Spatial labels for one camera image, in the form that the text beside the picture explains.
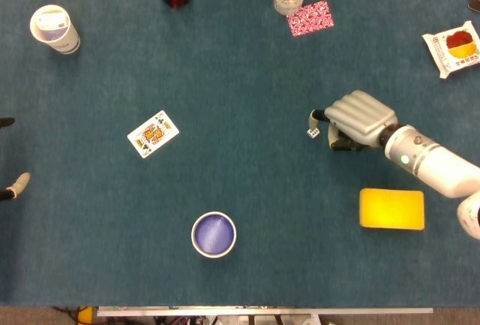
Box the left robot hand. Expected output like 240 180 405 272
0 117 32 202

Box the yellow object under frame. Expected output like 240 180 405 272
77 305 94 325

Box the king of clubs card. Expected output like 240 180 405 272
127 110 180 159

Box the small white paper packet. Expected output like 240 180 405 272
37 10 71 30

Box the yellow sponge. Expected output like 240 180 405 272
358 188 425 231

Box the paper cup blue inside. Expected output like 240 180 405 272
190 211 237 259

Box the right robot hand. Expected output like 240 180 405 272
308 89 399 152

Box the white paper cup blue band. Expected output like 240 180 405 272
29 4 81 55

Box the black cable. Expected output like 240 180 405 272
52 305 82 320

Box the teal felt table cloth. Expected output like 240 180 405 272
0 0 480 308

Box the white snack packet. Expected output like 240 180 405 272
421 20 480 80

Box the metal frame rail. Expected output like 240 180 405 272
96 305 434 325

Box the red patterned playing card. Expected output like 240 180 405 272
286 0 335 38

